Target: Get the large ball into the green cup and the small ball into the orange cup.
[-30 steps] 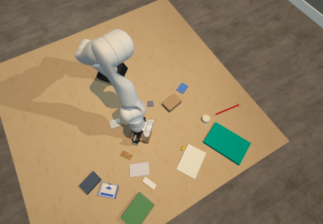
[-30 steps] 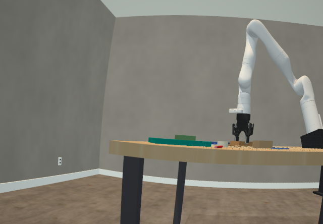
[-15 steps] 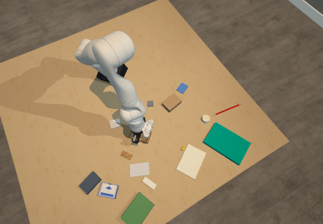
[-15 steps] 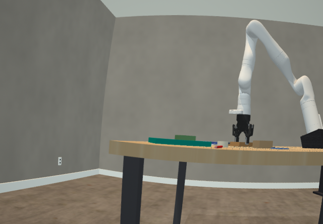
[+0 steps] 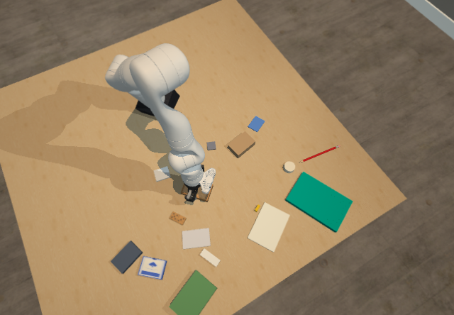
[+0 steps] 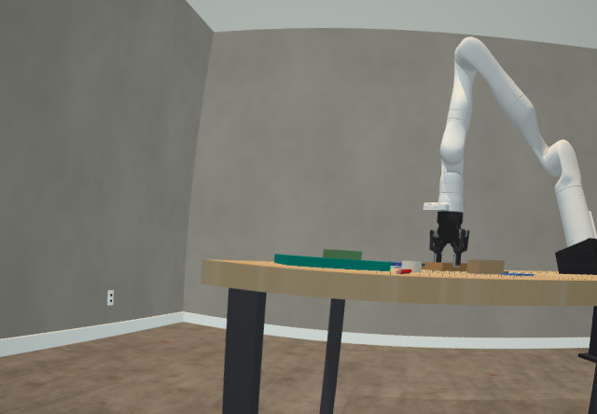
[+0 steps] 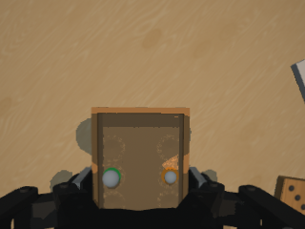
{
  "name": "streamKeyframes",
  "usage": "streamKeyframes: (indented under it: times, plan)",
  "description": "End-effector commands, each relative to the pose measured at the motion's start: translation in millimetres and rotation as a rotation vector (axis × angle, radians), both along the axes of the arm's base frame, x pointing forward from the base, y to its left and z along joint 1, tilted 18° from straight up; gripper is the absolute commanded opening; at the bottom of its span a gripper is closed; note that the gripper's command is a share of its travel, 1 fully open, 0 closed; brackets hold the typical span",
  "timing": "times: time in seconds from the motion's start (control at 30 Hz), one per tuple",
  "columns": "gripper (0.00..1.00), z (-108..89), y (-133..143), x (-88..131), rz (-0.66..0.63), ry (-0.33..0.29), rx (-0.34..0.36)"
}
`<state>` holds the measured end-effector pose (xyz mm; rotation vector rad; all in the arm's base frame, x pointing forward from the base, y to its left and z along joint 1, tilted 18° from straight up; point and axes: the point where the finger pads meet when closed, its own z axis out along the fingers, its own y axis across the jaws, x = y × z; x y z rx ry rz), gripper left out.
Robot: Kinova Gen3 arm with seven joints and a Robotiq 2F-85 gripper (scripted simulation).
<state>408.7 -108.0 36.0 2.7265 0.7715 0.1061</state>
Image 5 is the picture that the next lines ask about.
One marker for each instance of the brown wooden ball puzzle tray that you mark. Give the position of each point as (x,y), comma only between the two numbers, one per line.
(200,195)

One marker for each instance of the brown wooden domino tile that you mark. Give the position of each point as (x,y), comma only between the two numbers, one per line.
(178,218)

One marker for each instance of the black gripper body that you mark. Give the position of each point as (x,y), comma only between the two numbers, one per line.
(192,188)

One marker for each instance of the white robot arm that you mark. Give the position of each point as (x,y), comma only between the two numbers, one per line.
(153,74)

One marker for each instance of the grey flat rectangular card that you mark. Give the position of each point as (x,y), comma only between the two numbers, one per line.
(196,238)

